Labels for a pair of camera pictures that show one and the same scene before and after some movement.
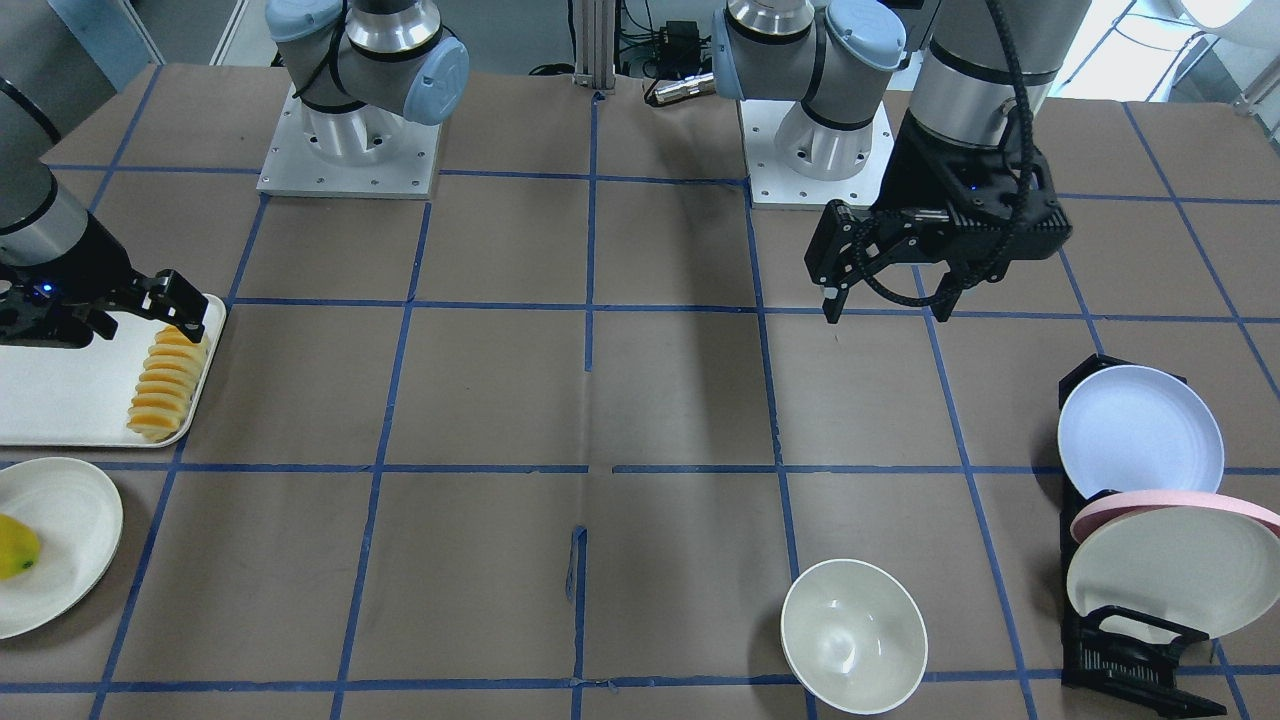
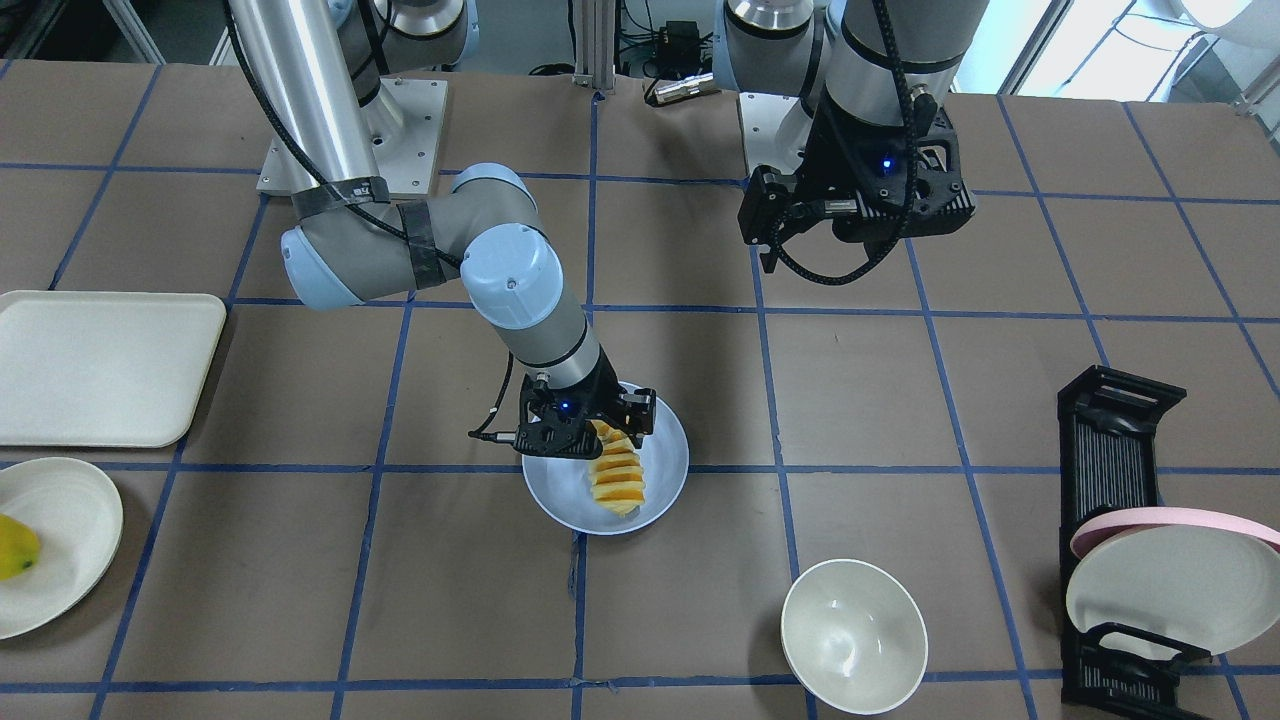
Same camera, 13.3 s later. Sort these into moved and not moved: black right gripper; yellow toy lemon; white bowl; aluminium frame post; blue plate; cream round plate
Moved: black right gripper; blue plate
Not moved: white bowl; yellow toy lemon; aluminium frame post; cream round plate
